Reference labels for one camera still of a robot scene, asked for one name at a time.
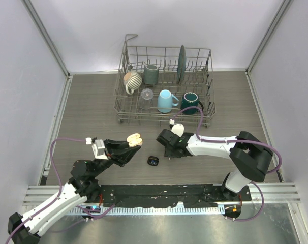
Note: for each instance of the black earbud charging case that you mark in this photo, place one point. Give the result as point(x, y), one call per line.
point(153, 161)

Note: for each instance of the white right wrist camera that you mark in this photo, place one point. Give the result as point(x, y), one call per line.
point(176, 128)

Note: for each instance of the metal wire dish rack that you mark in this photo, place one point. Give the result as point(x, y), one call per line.
point(198, 78)

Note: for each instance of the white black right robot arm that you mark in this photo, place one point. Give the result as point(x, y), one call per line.
point(250, 157)

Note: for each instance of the white slotted cable duct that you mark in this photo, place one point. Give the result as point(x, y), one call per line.
point(179, 210)

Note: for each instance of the pink white earbud case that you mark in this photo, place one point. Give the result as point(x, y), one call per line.
point(134, 140)

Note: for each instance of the grey green cup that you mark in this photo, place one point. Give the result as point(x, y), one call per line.
point(151, 74)

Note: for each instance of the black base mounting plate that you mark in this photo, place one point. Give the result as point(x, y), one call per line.
point(164, 196)

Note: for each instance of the light blue mug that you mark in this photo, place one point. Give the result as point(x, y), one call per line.
point(166, 101)

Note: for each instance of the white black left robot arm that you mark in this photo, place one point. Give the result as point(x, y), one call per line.
point(82, 187)

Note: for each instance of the aluminium frame rail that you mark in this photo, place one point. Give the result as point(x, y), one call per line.
point(45, 35)

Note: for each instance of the dark green plate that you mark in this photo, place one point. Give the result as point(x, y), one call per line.
point(182, 60)

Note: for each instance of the dark green mug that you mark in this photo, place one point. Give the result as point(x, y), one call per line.
point(190, 99)

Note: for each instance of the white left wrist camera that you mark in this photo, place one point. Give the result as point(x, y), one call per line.
point(98, 147)

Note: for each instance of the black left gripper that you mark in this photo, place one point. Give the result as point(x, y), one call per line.
point(119, 152)

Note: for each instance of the striped beige mug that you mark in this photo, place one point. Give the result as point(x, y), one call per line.
point(132, 81)

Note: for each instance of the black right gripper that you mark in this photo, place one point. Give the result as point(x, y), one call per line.
point(168, 154)

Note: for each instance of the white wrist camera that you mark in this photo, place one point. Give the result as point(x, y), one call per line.
point(98, 147)
point(176, 128)

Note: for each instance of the clear drinking glass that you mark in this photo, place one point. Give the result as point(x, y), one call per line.
point(146, 99)

